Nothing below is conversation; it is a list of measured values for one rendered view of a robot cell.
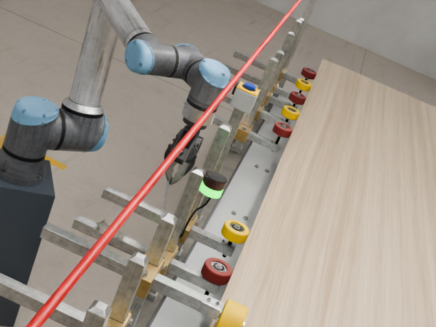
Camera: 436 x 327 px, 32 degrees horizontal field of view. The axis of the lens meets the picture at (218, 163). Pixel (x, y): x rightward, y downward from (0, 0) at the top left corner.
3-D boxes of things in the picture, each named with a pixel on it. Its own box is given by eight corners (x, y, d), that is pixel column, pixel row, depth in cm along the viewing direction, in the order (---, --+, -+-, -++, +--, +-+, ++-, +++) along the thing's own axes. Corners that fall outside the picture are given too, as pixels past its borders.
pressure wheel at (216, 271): (187, 299, 204) (202, 265, 199) (194, 284, 211) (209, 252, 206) (215, 311, 203) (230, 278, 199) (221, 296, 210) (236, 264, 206)
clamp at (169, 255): (144, 273, 203) (150, 258, 201) (159, 250, 215) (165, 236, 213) (163, 281, 202) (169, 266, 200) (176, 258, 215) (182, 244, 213)
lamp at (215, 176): (176, 242, 204) (203, 175, 196) (181, 233, 210) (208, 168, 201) (195, 251, 204) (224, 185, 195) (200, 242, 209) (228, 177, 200)
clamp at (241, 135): (231, 137, 318) (236, 127, 316) (238, 128, 331) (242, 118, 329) (245, 144, 318) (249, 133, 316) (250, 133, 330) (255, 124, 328)
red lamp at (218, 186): (200, 183, 196) (203, 176, 196) (205, 175, 202) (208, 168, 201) (221, 193, 196) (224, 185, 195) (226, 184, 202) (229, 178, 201)
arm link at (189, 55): (166, 37, 215) (186, 56, 207) (198, 43, 222) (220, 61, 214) (155, 67, 219) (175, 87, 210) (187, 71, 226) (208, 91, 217)
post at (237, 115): (185, 220, 260) (233, 106, 242) (189, 215, 265) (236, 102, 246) (197, 226, 260) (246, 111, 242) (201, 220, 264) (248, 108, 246)
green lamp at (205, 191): (196, 191, 197) (200, 184, 197) (202, 183, 203) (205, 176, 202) (218, 201, 197) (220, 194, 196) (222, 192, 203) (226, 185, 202)
